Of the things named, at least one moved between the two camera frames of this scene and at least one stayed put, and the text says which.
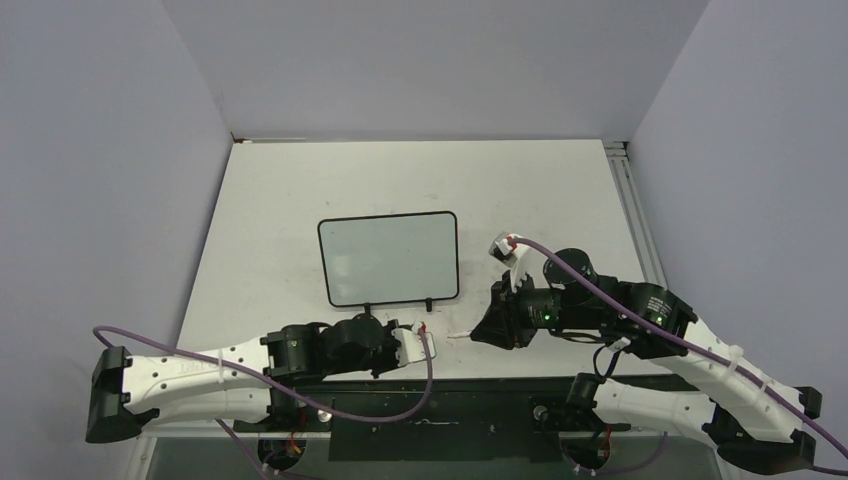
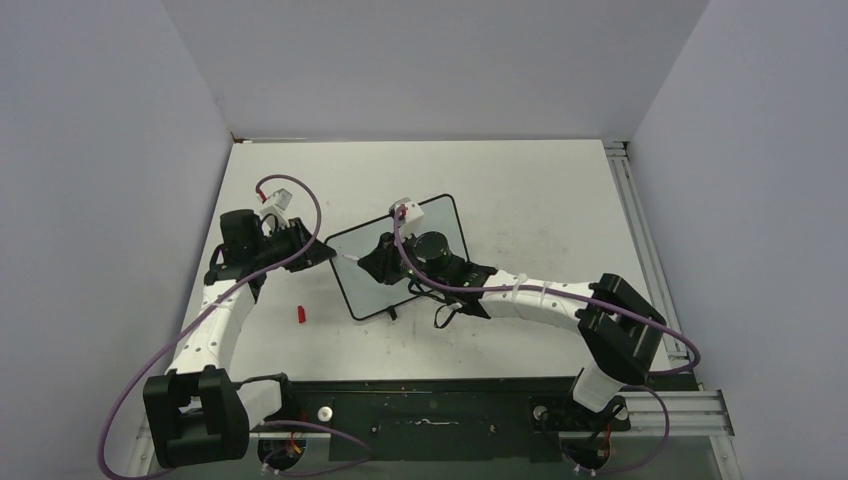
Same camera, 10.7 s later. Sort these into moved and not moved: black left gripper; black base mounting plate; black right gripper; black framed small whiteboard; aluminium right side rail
Moved: black left gripper; black framed small whiteboard; black right gripper
Not moved: aluminium right side rail; black base mounting plate
